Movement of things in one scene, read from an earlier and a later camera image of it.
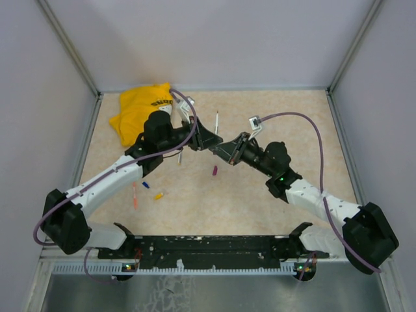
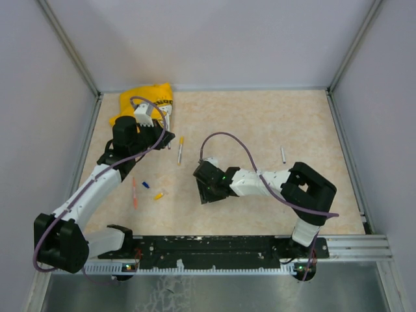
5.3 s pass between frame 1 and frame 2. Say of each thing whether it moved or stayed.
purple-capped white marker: moved
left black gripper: moved
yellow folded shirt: stayed
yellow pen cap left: stayed
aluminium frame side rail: stayed
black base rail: stayed
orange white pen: stayed
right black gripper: moved
